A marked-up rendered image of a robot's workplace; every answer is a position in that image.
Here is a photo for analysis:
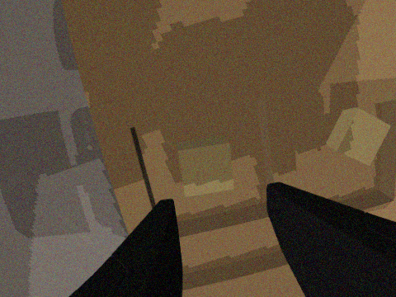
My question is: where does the pale yellow block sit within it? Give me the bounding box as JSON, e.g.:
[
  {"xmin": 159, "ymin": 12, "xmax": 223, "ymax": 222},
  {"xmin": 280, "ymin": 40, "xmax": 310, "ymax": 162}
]
[
  {"xmin": 176, "ymin": 135, "xmax": 234, "ymax": 197},
  {"xmin": 326, "ymin": 108, "xmax": 390, "ymax": 166}
]

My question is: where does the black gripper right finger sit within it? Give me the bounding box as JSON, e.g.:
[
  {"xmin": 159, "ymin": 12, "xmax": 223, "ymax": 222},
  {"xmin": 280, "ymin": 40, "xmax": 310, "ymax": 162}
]
[{"xmin": 266, "ymin": 182, "xmax": 396, "ymax": 297}]

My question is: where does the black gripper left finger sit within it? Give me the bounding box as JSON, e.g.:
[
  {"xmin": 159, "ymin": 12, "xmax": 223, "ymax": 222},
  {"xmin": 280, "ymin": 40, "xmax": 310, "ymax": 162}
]
[{"xmin": 69, "ymin": 198, "xmax": 182, "ymax": 297}]

